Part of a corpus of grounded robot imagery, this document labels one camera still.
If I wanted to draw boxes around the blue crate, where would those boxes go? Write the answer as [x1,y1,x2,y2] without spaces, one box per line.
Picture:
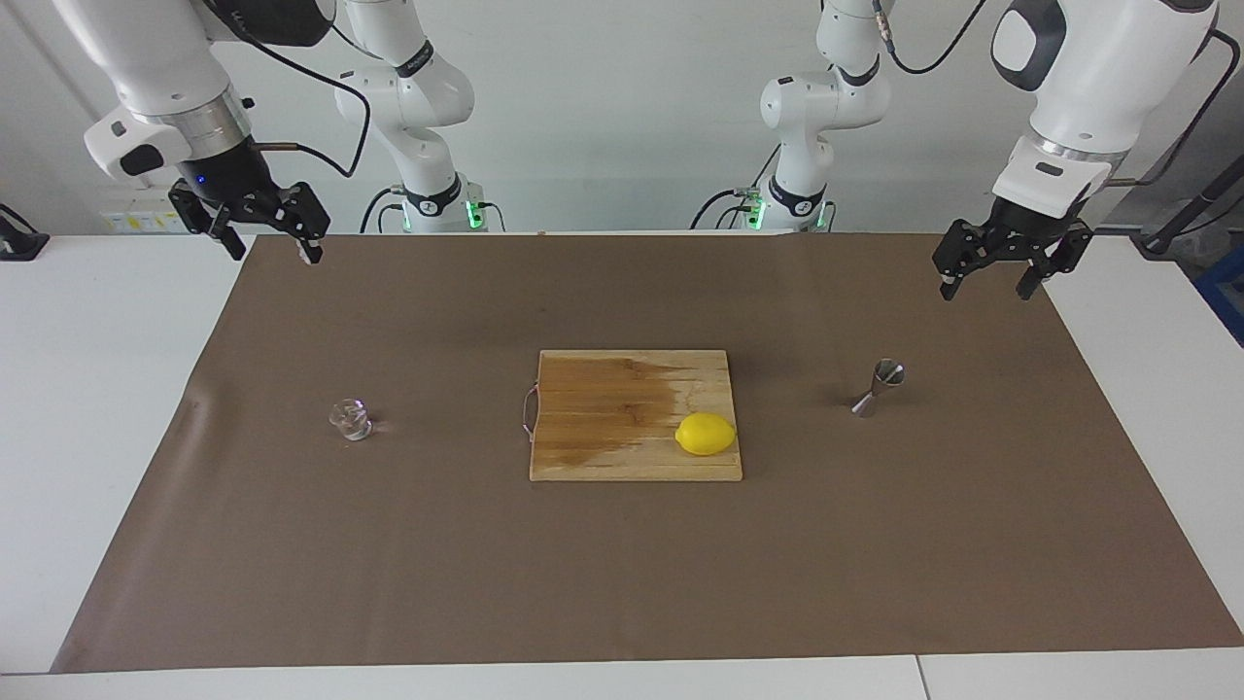
[1193,248,1244,348]

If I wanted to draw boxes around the steel double jigger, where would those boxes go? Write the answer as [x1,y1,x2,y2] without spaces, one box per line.
[851,359,907,419]

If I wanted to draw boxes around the white wall socket box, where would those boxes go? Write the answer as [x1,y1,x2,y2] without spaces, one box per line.
[100,185,202,234]

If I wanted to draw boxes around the small clear glass cup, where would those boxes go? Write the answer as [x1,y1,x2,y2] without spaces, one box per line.
[328,399,374,442]

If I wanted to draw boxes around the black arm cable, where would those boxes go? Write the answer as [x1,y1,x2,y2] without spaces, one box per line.
[199,0,375,181]
[870,0,1222,188]

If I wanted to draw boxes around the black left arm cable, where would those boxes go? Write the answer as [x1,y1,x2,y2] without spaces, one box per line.
[870,0,1222,188]

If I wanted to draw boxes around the black stand pole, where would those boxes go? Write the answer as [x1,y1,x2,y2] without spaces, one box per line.
[1132,156,1244,256]

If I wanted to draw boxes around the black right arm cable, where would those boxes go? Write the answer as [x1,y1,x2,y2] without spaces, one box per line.
[199,0,375,181]

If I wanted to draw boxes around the brown table mat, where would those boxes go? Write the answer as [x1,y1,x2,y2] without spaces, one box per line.
[51,231,1244,675]

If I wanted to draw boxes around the black left base cable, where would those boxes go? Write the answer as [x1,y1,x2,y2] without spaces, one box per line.
[690,144,783,231]

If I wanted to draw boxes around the black base cable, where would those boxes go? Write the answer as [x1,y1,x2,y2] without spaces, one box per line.
[360,185,407,234]
[690,144,783,231]

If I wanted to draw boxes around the black right base cable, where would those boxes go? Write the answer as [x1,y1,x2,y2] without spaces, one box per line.
[360,185,407,234]

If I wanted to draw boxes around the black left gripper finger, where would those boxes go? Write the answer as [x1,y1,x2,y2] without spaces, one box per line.
[931,220,1004,301]
[1014,222,1095,301]

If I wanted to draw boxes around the wooden cutting board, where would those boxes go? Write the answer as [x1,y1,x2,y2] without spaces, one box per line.
[522,349,744,483]

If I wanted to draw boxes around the black mount bracket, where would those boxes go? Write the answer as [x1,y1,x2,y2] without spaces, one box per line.
[0,202,50,262]

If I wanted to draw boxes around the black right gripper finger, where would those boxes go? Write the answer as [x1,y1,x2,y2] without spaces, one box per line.
[168,180,247,262]
[251,181,332,266]

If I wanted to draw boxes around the yellow lemon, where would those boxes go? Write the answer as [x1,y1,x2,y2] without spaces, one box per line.
[674,411,738,457]

